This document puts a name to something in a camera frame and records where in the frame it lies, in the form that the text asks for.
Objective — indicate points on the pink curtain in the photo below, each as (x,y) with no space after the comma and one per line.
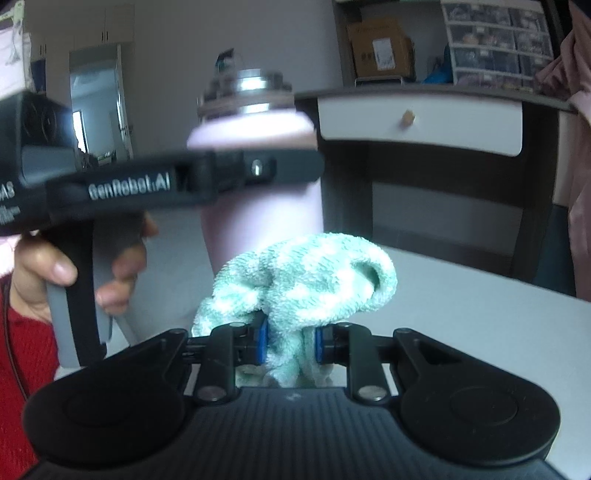
(579,207)

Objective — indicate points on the grey white shelf cabinet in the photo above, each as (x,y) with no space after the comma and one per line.
(339,41)

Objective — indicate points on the pale pink printed object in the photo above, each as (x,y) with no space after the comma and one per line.
(11,64)

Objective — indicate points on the brown cardboard box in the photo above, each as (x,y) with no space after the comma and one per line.
(360,50)

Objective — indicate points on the grey desk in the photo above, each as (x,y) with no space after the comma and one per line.
(346,184)

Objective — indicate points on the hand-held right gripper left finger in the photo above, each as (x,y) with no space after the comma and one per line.
(262,341)

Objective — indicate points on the wooden drawer knob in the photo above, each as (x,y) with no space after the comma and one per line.
(408,117)

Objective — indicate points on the clear plastic drawer organizer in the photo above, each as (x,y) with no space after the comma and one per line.
(498,46)

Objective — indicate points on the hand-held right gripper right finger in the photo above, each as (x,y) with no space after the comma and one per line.
(321,346)

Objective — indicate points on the blue plastic bag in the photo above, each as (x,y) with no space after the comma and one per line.
(441,67)

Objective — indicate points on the white desk drawer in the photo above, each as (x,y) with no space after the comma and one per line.
(461,124)

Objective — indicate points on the green white terry cloth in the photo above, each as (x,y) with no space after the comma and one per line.
(314,277)

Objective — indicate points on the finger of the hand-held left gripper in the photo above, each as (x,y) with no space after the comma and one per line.
(286,166)

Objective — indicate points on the pink insulated bottle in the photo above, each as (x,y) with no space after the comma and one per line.
(263,134)

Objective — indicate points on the wall mirror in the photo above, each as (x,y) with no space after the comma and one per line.
(97,101)

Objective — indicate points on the person's left hand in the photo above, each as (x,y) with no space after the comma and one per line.
(46,263)

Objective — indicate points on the person's left forearm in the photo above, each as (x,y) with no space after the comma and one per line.
(23,369)

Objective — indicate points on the white wardrobe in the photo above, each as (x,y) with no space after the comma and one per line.
(78,27)

